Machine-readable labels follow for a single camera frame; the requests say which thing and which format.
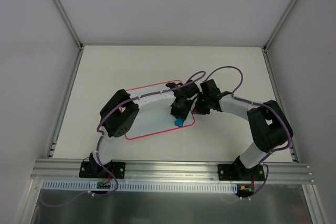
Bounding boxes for blue bone-shaped eraser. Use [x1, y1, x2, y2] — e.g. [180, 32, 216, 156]
[174, 118, 184, 127]

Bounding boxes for pink framed whiteboard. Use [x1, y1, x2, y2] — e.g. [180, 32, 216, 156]
[125, 81, 195, 140]

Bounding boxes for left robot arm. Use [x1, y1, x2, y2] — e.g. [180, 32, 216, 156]
[90, 80, 200, 177]

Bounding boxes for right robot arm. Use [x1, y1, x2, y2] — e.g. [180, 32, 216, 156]
[194, 79, 293, 181]

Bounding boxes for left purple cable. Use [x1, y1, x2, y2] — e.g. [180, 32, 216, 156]
[39, 70, 206, 206]

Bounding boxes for aluminium mounting rail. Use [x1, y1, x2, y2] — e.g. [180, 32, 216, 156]
[30, 158, 315, 185]

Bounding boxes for right aluminium frame post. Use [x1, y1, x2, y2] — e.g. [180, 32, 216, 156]
[262, 0, 317, 114]

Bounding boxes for aluminium frame post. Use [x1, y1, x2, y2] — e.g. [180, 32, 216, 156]
[45, 0, 83, 158]
[262, 0, 317, 114]

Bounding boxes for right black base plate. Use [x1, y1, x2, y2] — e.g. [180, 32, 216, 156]
[217, 164, 265, 182]

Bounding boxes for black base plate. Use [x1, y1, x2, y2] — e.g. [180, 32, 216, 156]
[217, 164, 265, 182]
[79, 160, 126, 179]

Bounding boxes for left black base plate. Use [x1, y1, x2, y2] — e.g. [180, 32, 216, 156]
[79, 160, 126, 179]

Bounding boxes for left aluminium frame post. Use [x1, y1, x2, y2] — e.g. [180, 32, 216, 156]
[45, 0, 83, 158]

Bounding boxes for white slotted cable duct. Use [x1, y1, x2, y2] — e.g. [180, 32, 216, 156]
[41, 180, 238, 194]

